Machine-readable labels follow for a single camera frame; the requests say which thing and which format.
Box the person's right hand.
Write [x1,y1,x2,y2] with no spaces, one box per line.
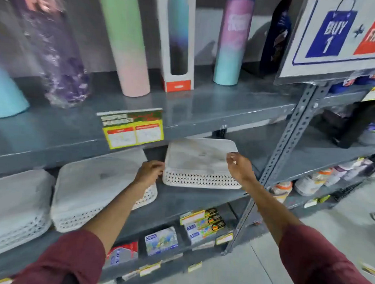
[225,152,257,187]

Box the yellow green shelf price label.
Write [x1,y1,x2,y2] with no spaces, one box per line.
[95,106,165,152]

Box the red white product packet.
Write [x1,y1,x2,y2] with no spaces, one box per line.
[105,240,139,268]

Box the white blue red promotion sign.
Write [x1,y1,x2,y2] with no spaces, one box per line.
[274,0,375,89]

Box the teal black bottle in box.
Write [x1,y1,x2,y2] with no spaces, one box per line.
[152,0,197,94]

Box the green pink gradient bottle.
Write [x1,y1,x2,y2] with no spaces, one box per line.
[94,0,154,98]

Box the white perforated lidded basket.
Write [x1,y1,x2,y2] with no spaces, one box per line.
[162,137,244,190]
[0,168,56,262]
[50,145,159,237]

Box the light blue bottle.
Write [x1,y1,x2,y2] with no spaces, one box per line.
[0,59,32,120]

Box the row of white orange bottles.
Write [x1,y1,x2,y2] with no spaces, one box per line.
[269,154,375,207]

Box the person's left hand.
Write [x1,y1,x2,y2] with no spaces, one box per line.
[133,159,165,189]

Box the dark blue bottle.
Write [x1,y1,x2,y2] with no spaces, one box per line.
[259,0,294,77]

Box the yellow green product box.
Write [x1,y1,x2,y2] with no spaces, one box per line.
[180,207,219,227]
[184,213,223,236]
[187,219,226,246]

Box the blue white product packet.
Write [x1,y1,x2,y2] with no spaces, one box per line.
[144,225,179,257]

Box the person's right forearm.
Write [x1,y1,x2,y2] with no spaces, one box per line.
[240,177,305,247]

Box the person's left forearm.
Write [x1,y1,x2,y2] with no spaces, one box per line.
[81,177,147,256]

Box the pink teal gradient bottle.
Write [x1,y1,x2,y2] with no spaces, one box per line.
[213,0,256,87]

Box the grey metal shelf rack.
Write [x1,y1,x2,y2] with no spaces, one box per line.
[0,53,375,284]

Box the purple bottle in plastic wrap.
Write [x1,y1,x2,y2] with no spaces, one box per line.
[5,0,94,109]

